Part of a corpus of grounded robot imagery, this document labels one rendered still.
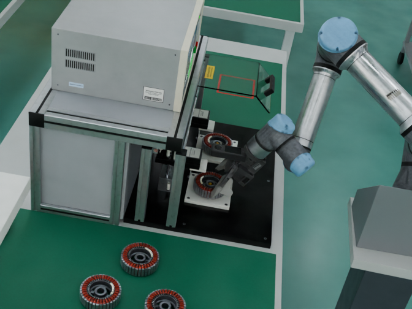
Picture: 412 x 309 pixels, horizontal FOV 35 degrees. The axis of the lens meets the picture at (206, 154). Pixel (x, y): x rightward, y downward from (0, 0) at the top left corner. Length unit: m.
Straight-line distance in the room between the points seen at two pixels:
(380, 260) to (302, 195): 1.44
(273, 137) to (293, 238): 1.34
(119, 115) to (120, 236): 0.38
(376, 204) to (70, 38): 1.04
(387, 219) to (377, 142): 2.10
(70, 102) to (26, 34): 2.88
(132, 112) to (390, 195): 0.82
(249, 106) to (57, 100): 1.03
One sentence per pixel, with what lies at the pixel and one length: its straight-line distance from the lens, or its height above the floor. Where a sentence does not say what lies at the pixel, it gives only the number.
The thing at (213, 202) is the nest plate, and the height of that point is 0.78.
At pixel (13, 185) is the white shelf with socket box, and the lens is 1.51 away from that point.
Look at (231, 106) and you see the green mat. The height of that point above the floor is 0.75.
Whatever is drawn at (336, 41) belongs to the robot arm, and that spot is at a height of 1.33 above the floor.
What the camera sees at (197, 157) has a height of 0.92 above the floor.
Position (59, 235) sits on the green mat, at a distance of 2.05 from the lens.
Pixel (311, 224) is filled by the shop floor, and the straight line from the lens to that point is 3.41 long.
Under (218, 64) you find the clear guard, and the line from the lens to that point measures 2.36.
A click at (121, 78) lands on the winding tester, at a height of 1.19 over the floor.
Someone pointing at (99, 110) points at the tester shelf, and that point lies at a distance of 1.93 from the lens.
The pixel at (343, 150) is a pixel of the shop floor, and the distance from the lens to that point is 4.02.
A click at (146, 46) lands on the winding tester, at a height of 1.31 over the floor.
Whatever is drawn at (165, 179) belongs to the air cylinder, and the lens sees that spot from 2.16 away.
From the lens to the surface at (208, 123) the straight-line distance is 2.32.
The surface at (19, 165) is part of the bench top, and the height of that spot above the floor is 0.75.
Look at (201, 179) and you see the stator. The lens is 2.18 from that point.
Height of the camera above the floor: 2.16
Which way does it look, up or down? 36 degrees down
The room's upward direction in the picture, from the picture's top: 10 degrees clockwise
